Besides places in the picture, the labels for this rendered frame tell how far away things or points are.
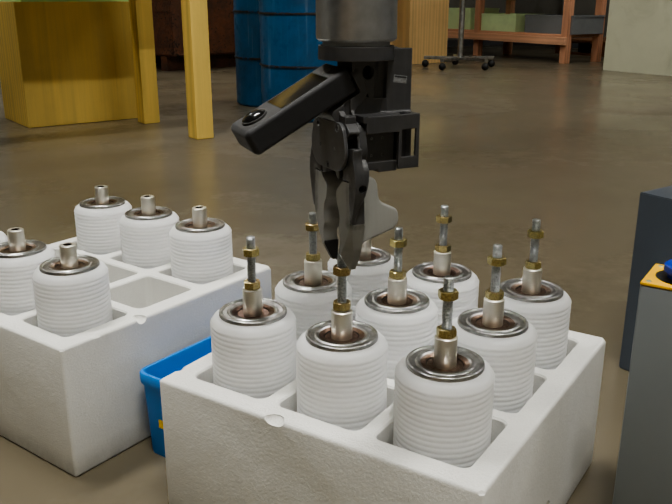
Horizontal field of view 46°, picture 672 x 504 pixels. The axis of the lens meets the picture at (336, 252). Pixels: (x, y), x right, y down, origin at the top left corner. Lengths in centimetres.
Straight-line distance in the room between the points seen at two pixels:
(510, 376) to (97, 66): 345
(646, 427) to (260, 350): 42
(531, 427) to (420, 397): 14
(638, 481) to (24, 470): 75
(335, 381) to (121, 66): 345
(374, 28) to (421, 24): 679
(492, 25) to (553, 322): 765
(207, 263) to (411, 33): 634
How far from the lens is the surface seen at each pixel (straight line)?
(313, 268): 96
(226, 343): 86
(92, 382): 106
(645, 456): 92
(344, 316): 80
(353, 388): 80
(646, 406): 90
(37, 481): 111
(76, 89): 407
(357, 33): 72
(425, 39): 756
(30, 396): 111
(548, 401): 87
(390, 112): 76
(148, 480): 107
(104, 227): 137
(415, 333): 88
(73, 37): 405
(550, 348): 96
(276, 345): 86
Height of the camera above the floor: 59
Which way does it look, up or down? 18 degrees down
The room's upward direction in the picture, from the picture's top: straight up
